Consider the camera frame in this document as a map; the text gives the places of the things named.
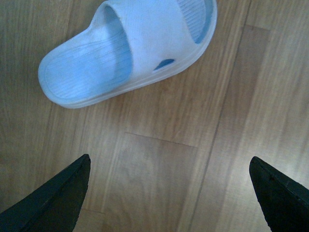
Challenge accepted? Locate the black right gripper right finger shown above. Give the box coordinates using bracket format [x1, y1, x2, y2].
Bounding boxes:
[249, 157, 309, 232]

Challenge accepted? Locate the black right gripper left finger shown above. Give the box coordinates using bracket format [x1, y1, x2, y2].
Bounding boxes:
[0, 154, 91, 232]

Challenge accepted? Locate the light blue slipper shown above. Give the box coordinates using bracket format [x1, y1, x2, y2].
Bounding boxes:
[38, 0, 217, 108]

